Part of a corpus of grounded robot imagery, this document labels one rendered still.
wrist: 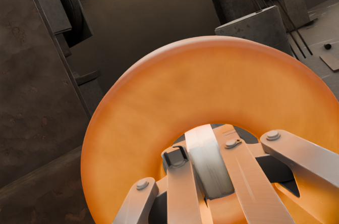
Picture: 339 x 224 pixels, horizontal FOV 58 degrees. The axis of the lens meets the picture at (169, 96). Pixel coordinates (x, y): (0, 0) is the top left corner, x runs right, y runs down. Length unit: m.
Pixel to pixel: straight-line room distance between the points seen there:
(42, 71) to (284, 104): 0.42
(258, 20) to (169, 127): 2.50
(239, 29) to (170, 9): 5.45
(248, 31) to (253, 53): 2.48
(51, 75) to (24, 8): 0.11
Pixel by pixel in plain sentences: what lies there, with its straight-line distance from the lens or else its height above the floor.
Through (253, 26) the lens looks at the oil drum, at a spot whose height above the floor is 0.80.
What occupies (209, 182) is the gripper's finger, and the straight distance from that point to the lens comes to 0.16.
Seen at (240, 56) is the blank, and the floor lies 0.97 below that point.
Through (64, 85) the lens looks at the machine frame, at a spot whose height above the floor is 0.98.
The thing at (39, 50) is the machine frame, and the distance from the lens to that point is 0.54.
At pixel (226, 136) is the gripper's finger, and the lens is 0.17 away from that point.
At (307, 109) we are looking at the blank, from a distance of 0.18.
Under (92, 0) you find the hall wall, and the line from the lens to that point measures 7.17.
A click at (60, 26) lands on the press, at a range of 4.70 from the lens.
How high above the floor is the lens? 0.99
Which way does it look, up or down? 11 degrees down
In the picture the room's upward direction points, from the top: 22 degrees counter-clockwise
